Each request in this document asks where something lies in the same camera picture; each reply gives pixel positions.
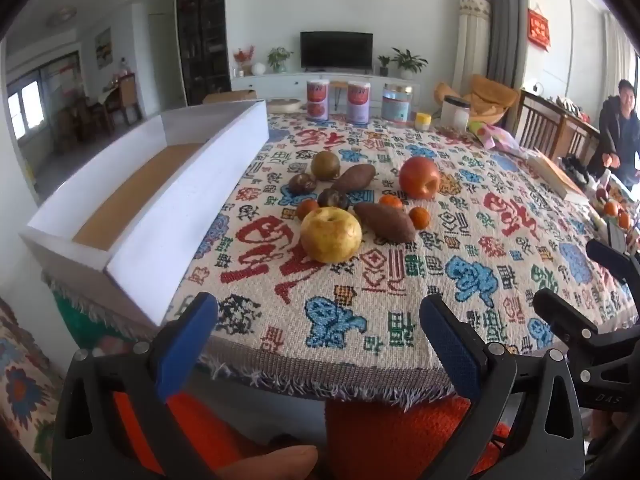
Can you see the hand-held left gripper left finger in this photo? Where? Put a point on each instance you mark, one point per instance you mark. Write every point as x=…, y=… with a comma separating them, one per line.
x=187, y=345

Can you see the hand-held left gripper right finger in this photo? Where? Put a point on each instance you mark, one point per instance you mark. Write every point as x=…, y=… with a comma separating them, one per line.
x=452, y=350

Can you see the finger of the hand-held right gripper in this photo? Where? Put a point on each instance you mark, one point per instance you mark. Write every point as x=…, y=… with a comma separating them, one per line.
x=565, y=315
x=612, y=262

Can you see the white cardboard box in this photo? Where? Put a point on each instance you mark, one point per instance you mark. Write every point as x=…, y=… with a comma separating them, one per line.
x=190, y=220

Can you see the small orange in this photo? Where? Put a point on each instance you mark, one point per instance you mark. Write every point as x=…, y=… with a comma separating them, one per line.
x=390, y=202
x=419, y=218
x=307, y=209

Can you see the large sweet potato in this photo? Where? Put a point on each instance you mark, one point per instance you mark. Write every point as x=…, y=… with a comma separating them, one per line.
x=385, y=221

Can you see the yellow apple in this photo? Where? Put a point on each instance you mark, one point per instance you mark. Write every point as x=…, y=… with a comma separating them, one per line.
x=330, y=235

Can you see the red apple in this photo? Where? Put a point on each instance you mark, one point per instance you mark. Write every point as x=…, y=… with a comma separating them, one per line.
x=419, y=176

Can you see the dark passion fruit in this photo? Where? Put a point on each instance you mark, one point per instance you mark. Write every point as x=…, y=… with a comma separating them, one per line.
x=301, y=183
x=334, y=199

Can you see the small sweet potato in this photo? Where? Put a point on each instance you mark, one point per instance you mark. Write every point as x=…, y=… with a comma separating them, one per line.
x=355, y=178

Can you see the brown kiwi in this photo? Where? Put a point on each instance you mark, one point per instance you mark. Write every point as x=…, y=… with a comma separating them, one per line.
x=325, y=165

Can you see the person's left hand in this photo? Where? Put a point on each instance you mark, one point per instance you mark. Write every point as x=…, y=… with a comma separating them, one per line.
x=285, y=465

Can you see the small tangerine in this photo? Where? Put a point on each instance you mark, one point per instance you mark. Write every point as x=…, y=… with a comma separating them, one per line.
x=611, y=208
x=624, y=220

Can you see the orange knit trousers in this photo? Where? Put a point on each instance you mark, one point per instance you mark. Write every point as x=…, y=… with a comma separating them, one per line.
x=400, y=435

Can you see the beige book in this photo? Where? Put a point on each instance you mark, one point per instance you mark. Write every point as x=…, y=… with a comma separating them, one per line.
x=557, y=176

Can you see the printed woven tablecloth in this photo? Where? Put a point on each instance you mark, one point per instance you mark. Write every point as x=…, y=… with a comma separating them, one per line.
x=450, y=240

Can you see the green fringed cloth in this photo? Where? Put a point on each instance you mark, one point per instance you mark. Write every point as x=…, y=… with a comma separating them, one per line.
x=80, y=316

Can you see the dark wooden slatted chair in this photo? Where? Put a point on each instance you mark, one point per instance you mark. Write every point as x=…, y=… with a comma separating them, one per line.
x=550, y=125

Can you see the floral sofa cover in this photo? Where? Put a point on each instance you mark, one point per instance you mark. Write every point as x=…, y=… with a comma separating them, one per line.
x=25, y=385

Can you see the pink patterned bag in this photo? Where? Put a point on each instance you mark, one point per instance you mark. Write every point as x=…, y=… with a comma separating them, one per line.
x=495, y=135

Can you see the orange cushioned armchair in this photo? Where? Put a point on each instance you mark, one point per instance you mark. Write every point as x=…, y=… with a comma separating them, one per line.
x=492, y=94

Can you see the white jar black lid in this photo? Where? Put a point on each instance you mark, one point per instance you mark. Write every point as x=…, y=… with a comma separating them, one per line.
x=455, y=115

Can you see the blue label jar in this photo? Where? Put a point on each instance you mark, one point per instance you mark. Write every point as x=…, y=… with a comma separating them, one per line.
x=397, y=104

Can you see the brown cardboard carton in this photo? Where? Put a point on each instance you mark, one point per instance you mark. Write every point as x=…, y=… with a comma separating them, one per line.
x=230, y=96

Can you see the wooden dining chair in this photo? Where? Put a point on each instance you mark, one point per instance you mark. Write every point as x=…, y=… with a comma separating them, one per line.
x=128, y=94

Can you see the oval wicker basket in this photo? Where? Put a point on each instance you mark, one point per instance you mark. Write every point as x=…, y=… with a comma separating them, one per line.
x=284, y=105

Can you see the red white can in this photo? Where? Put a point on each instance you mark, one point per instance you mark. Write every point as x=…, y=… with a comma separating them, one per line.
x=358, y=103
x=318, y=101

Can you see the covered standing air conditioner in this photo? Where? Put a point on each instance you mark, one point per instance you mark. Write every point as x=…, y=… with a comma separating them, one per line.
x=472, y=35

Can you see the grey curtain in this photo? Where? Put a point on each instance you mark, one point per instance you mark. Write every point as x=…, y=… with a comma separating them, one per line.
x=500, y=20

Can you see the white television cabinet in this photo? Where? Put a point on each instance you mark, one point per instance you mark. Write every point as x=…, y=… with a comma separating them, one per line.
x=280, y=82

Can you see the large leafy potted plant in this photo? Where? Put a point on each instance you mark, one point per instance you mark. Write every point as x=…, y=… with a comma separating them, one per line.
x=410, y=62

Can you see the white globe lamp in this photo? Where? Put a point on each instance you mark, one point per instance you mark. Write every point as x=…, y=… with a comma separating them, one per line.
x=258, y=68

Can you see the wooden stool metal legs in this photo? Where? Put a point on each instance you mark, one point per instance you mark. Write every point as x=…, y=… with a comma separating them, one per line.
x=339, y=86

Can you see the small potted plant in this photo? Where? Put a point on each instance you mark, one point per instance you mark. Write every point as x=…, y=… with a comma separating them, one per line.
x=384, y=65

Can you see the red flower arrangement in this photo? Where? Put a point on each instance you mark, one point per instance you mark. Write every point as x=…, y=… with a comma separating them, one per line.
x=244, y=56

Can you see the potted plant green vase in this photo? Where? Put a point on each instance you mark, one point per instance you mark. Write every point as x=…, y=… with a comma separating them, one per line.
x=279, y=58

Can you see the dark glass display cabinet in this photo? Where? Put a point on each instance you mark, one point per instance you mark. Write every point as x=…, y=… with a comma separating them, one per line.
x=202, y=30

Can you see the black television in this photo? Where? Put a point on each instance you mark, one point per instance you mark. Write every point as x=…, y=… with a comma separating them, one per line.
x=336, y=51

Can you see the red wall hanging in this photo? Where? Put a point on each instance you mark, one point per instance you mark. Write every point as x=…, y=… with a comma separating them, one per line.
x=539, y=28

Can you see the framed wall picture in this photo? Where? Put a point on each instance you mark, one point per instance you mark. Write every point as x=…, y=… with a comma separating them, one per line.
x=103, y=48

